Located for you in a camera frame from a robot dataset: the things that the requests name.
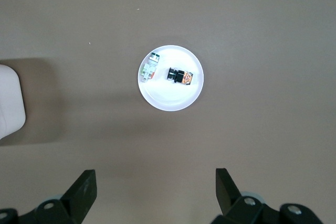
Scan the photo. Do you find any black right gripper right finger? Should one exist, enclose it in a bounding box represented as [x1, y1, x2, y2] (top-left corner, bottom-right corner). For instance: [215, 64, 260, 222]
[212, 168, 280, 224]

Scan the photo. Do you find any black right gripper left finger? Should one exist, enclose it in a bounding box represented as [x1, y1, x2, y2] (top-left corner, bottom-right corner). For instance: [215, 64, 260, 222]
[34, 169, 97, 224]

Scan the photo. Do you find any orange black push-button switch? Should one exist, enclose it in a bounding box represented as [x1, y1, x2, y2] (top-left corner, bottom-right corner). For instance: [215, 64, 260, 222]
[166, 67, 195, 86]

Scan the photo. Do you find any white lidded storage box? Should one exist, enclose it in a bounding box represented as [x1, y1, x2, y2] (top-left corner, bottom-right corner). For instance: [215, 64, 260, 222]
[0, 63, 26, 141]

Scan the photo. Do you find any pale pink round plate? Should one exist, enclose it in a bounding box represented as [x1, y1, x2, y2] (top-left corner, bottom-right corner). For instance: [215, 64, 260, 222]
[138, 45, 205, 112]

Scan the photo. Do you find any brown table cover mat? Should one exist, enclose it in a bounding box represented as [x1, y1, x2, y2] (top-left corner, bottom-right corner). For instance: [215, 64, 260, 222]
[0, 0, 336, 224]

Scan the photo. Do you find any green white push-button switch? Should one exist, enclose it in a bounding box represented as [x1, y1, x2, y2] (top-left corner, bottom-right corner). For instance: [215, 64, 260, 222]
[140, 52, 161, 83]

